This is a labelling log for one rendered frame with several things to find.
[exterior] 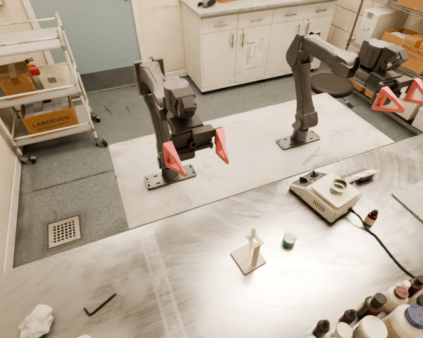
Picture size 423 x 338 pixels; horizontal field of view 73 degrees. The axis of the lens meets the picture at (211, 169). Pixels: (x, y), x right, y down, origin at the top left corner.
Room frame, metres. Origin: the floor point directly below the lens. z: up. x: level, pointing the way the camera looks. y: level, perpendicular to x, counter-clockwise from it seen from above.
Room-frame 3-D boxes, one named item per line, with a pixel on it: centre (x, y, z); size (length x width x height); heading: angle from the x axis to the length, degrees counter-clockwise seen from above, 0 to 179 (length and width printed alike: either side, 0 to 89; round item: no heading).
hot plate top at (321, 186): (0.64, -0.42, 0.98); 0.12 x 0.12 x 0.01; 34
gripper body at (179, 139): (0.53, 0.05, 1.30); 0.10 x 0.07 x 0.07; 113
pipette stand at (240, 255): (0.43, -0.11, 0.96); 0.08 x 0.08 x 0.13; 30
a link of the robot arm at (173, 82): (0.62, 0.09, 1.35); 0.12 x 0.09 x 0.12; 23
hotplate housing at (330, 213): (0.66, -0.41, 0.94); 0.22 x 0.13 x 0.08; 34
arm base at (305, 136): (1.01, -0.39, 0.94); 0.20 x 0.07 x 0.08; 113
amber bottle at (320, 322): (0.23, -0.28, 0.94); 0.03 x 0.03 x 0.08
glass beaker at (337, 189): (0.62, -0.42, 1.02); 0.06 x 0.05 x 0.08; 169
